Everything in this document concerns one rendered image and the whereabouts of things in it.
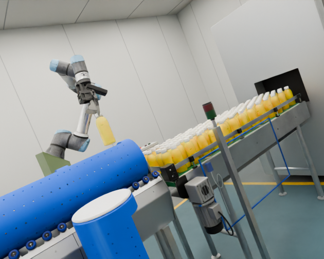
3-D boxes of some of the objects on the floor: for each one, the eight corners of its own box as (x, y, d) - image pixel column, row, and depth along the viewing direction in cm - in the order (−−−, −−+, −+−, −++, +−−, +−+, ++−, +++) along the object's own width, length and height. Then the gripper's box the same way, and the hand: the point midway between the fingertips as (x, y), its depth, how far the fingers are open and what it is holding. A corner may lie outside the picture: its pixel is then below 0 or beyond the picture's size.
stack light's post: (271, 283, 164) (211, 128, 156) (274, 279, 166) (215, 126, 158) (276, 285, 161) (215, 127, 153) (280, 281, 163) (220, 125, 155)
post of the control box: (191, 267, 210) (146, 159, 203) (195, 264, 212) (150, 156, 205) (194, 269, 207) (148, 159, 199) (197, 266, 209) (153, 156, 201)
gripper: (73, 87, 141) (84, 123, 138) (76, 78, 131) (88, 116, 129) (88, 85, 146) (99, 119, 143) (92, 76, 136) (104, 113, 133)
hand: (98, 114), depth 138 cm, fingers closed on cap, 4 cm apart
